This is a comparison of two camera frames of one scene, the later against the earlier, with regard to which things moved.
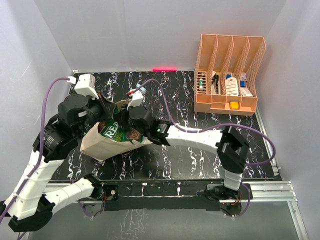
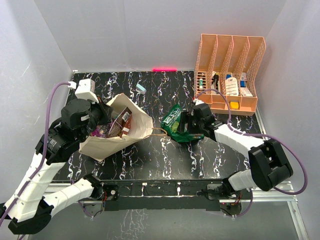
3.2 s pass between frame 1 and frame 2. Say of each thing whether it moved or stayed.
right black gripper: moved
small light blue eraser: stayed
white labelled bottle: stayed
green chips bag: moved
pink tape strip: stayed
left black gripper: stayed
